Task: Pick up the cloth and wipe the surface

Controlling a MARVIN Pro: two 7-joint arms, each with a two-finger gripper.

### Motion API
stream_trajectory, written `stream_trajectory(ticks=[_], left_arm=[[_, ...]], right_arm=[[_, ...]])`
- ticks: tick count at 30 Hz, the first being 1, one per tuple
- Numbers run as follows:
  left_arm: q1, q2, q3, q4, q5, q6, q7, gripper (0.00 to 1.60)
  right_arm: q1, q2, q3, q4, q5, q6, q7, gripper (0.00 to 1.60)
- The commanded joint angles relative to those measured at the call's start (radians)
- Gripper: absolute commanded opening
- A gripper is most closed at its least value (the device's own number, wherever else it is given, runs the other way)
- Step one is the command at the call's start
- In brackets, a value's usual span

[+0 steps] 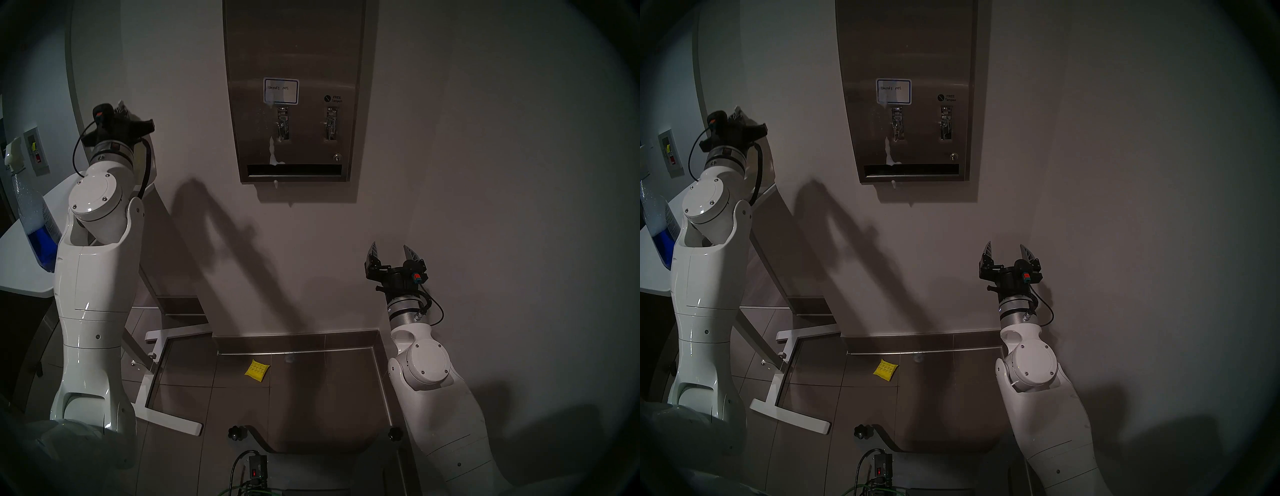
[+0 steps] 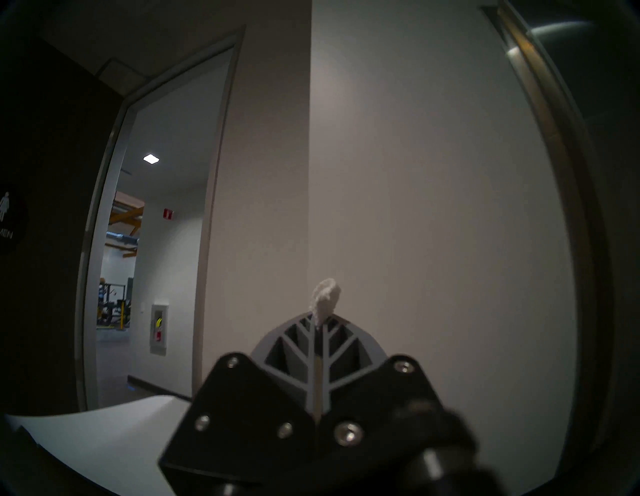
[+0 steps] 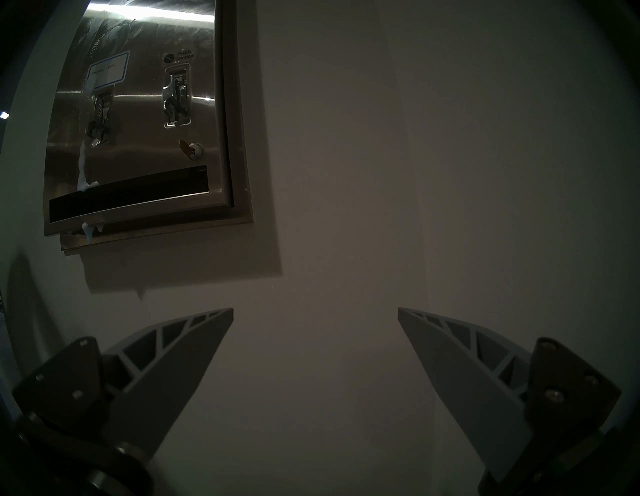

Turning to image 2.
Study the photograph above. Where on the white cloth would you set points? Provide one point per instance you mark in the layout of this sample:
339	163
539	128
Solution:
326	297

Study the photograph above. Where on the stainless steel wall dispenser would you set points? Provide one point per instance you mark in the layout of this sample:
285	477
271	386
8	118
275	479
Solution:
585	100

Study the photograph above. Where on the square ceiling light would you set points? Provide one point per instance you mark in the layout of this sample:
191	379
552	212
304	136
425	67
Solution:
151	159

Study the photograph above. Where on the red wall alarm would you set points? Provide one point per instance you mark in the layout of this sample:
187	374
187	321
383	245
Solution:
167	214

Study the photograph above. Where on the white table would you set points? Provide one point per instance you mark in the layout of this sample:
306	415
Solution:
100	440

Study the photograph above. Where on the round black restroom sign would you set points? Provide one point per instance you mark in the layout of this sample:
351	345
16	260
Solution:
11	220

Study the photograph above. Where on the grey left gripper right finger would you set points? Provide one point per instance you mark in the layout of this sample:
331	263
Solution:
370	395

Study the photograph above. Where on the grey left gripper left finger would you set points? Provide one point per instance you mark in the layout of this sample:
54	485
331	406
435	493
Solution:
240	415

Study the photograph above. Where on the dark brown door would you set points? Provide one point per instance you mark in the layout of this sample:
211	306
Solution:
45	200

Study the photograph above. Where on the yellow overhead beam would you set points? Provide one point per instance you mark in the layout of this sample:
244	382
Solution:
127	215

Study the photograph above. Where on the fire extinguisher wall cabinet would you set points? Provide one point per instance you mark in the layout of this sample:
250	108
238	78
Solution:
159	330

